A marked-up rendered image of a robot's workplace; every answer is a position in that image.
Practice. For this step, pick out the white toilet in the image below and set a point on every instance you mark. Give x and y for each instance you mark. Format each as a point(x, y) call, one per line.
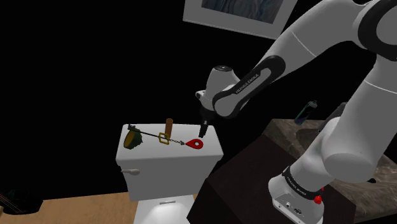
point(167, 167)

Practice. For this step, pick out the brown cylinder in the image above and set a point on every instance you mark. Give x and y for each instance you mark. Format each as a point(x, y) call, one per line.
point(169, 127)

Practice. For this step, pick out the white framed wall picture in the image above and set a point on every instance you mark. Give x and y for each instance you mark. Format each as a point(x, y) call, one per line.
point(192, 12)

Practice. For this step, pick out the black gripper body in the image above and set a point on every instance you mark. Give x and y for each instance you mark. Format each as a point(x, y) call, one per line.
point(206, 115)

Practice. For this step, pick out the brown marble vanity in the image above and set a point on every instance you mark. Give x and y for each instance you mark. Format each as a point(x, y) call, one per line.
point(288, 133)

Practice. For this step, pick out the dark robot stand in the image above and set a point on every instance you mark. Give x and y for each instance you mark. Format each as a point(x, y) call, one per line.
point(248, 173)

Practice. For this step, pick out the black key with red tag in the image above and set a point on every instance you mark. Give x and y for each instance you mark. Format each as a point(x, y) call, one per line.
point(195, 143)

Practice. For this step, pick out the dark green spray can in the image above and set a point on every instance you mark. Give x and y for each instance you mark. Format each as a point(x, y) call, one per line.
point(305, 112)

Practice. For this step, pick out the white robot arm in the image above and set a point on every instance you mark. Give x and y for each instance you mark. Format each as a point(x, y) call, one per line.
point(341, 149)

